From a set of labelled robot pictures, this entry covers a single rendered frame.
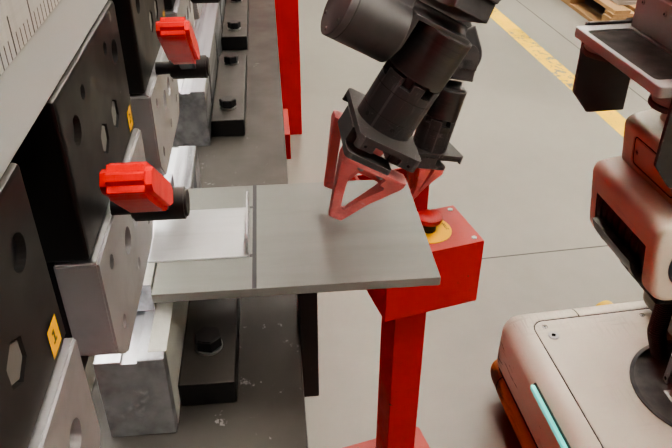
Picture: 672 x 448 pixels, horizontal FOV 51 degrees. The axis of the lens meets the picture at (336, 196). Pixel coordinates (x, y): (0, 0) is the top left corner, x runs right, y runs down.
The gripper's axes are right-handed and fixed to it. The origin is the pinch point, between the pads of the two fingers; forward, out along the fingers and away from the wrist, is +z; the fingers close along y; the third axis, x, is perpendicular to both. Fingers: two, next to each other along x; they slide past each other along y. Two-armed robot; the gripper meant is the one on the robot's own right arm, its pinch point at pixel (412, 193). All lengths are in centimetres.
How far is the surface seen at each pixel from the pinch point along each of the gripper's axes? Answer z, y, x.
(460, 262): 2.7, -2.1, 15.8
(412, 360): 29.4, -6.0, 9.1
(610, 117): 33, -182, -144
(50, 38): -39, 58, 58
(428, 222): -1.9, 3.4, 12.1
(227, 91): -5.0, 28.2, -23.6
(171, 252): -11, 46, 34
